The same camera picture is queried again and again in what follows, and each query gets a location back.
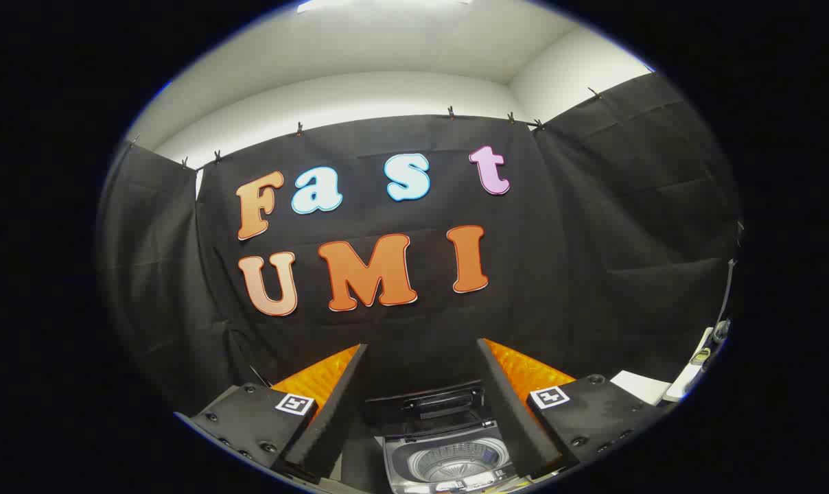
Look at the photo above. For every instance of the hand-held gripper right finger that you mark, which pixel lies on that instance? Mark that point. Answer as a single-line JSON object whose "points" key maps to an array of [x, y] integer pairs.
{"points": [[510, 412]]}

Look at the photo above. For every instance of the grey top-loading washing machine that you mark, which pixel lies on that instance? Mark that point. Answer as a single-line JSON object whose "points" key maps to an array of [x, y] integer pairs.
{"points": [[449, 463]]}

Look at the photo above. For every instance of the dark transparent washing machine lid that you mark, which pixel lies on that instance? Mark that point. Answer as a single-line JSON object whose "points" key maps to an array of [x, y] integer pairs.
{"points": [[421, 408]]}

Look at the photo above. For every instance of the row of black cloth clips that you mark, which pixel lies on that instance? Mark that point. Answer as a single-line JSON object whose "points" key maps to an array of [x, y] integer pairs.
{"points": [[450, 112]]}

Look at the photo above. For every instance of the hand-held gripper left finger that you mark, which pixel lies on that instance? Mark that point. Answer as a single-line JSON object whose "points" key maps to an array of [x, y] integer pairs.
{"points": [[339, 412]]}

